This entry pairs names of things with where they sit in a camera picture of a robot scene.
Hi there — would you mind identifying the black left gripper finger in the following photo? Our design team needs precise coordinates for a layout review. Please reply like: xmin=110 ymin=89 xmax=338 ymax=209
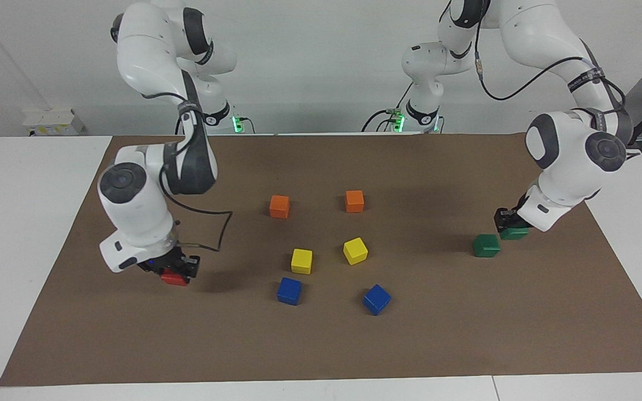
xmin=494 ymin=207 xmax=514 ymax=233

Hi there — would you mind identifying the blue wooden cube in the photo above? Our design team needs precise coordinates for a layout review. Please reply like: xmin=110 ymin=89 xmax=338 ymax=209
xmin=276 ymin=276 xmax=303 ymax=306
xmin=362 ymin=283 xmax=392 ymax=316

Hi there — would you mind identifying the yellow wooden cube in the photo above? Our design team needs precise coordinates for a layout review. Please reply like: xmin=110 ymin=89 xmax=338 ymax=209
xmin=290 ymin=248 xmax=313 ymax=275
xmin=343 ymin=237 xmax=369 ymax=266

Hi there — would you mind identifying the brown table mat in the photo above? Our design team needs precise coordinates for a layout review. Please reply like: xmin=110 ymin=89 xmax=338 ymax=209
xmin=0 ymin=134 xmax=642 ymax=387

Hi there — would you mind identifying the white power box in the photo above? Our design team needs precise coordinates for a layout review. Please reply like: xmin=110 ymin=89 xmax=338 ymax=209
xmin=23 ymin=108 xmax=87 ymax=136

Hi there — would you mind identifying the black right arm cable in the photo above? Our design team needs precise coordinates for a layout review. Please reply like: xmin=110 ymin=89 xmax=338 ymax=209
xmin=142 ymin=92 xmax=234 ymax=252

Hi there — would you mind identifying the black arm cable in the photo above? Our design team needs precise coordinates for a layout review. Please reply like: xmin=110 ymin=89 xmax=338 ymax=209
xmin=142 ymin=92 xmax=234 ymax=252
xmin=474 ymin=0 xmax=629 ymax=146

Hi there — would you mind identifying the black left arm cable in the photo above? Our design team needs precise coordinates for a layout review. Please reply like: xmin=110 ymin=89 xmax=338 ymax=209
xmin=474 ymin=0 xmax=629 ymax=146

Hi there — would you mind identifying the black base cable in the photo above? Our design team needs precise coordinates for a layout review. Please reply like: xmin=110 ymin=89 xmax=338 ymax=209
xmin=361 ymin=84 xmax=414 ymax=133

